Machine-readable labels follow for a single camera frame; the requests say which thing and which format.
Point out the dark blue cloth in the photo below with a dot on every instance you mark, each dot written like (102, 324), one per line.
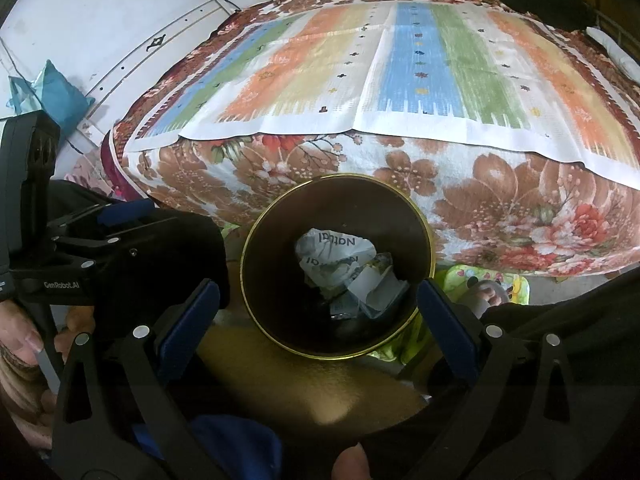
(235, 445)

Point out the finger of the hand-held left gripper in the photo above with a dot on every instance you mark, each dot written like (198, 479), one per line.
(125, 211)
(115, 250)

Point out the floral brown blanket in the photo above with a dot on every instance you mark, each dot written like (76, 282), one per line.
(500, 200)

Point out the person's right hand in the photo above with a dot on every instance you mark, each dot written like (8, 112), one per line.
(352, 462)

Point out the striped colourful mat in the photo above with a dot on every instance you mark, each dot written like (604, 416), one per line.
(415, 75)

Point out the green floral floor mat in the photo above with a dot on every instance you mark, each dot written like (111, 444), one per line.
(465, 275)

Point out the round gold metal bin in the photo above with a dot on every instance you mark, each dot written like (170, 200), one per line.
(280, 270)

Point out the metal bed rail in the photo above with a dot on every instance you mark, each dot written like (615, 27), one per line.
(620, 27)

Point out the black cloth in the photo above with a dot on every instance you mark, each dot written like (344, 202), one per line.
(550, 7)

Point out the small white packet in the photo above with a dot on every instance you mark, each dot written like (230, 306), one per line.
(370, 285)

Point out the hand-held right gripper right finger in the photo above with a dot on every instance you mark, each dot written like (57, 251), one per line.
(442, 320)

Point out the teal cloth bag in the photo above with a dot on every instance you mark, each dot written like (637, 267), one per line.
(55, 95)

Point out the person's foot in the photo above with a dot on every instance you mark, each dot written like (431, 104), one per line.
(487, 297)

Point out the white pillow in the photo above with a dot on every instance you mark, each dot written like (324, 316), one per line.
(617, 52)

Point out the white bed headboard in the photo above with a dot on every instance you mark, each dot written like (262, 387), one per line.
(165, 45)

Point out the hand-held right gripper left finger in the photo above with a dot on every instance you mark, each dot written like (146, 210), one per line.
(192, 330)

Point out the white printed plastic bag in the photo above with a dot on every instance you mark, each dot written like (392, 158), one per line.
(330, 255)

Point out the person's left hand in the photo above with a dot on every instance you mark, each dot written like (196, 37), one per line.
(20, 335)

